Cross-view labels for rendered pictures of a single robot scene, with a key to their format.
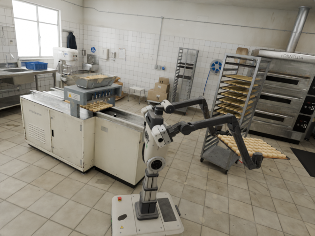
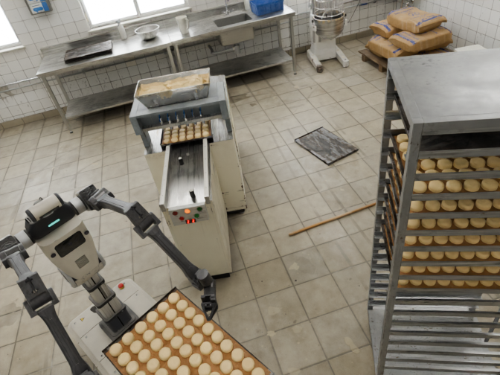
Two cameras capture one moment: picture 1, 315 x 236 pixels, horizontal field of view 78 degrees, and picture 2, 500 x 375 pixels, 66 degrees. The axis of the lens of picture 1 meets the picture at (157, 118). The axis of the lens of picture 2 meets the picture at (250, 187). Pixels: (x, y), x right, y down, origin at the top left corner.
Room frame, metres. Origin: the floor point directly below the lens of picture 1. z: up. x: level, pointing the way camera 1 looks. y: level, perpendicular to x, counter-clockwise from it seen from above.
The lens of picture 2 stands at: (1.79, -1.83, 2.46)
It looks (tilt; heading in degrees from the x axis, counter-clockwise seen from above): 39 degrees down; 66
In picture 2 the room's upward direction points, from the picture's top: 11 degrees counter-clockwise
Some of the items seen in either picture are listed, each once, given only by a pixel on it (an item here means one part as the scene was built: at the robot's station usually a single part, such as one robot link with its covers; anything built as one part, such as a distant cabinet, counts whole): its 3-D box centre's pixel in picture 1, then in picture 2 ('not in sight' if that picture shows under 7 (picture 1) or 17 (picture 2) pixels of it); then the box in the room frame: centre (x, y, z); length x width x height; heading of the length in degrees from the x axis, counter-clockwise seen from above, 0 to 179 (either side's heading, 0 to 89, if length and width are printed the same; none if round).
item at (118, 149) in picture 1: (122, 146); (199, 212); (2.33, 0.41, 0.45); 0.70 x 0.34 x 0.90; 65
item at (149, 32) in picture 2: not in sight; (148, 33); (3.13, 3.54, 0.94); 0.33 x 0.33 x 0.12
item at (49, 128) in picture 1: (71, 127); (200, 146); (2.73, 1.31, 0.42); 1.28 x 0.72 x 0.84; 65
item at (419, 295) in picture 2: (213, 141); (424, 295); (3.14, -1.04, 0.33); 0.64 x 0.03 x 0.03; 143
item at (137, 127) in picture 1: (80, 107); (170, 129); (2.45, 1.04, 0.87); 2.01 x 0.03 x 0.07; 65
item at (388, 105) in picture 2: (212, 109); (378, 218); (2.92, -0.83, 0.97); 0.03 x 0.03 x 1.70; 53
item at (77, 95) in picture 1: (95, 98); (183, 117); (2.54, 0.87, 1.01); 0.72 x 0.33 x 0.34; 155
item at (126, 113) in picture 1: (96, 103); (204, 122); (2.72, 0.92, 0.87); 2.01 x 0.03 x 0.07; 65
